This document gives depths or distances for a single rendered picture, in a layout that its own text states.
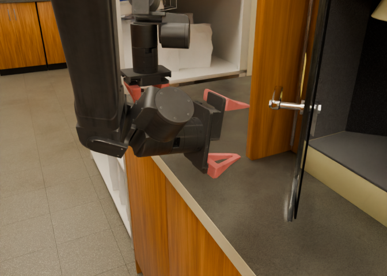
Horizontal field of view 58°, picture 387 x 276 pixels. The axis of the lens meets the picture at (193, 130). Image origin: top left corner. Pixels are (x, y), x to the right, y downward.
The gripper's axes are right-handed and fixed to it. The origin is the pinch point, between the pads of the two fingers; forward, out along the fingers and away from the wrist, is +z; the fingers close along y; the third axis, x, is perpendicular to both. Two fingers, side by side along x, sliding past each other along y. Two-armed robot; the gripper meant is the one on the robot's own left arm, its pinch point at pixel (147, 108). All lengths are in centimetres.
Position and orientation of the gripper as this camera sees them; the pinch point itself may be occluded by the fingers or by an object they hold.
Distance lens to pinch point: 84.0
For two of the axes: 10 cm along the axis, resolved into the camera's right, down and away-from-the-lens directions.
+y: 8.9, -1.8, 4.1
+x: -4.5, -3.9, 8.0
